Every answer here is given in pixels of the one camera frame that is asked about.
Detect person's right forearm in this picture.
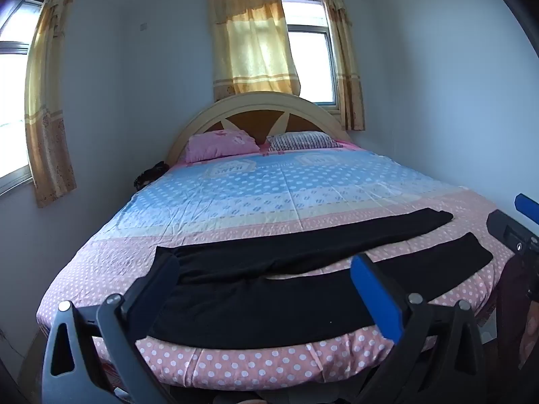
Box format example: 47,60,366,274
497,256,539,371

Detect wide yellow curtain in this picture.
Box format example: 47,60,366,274
206,0,304,102

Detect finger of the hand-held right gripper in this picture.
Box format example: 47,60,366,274
486,209,539,257
514,194,539,220

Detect narrow yellow curtain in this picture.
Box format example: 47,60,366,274
319,0,366,132

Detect black pants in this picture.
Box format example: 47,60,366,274
145,208,493,350

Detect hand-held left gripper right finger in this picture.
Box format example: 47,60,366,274
350,254,498,404

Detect window behind headboard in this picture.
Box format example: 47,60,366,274
280,0,341,112

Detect cream wooden bed headboard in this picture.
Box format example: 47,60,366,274
166,92,352,165

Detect long yellow side curtain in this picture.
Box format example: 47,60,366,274
24,0,78,208

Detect polka dot bedsheet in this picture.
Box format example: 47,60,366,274
36,141,516,392

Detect striped pillow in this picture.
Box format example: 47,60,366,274
266,131,344,152

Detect black bag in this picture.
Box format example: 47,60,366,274
134,161,169,191

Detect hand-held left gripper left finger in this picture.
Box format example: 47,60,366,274
41,252,181,404

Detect side wall window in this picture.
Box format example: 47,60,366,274
0,0,47,196

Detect pink pillow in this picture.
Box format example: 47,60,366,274
185,130,261,164

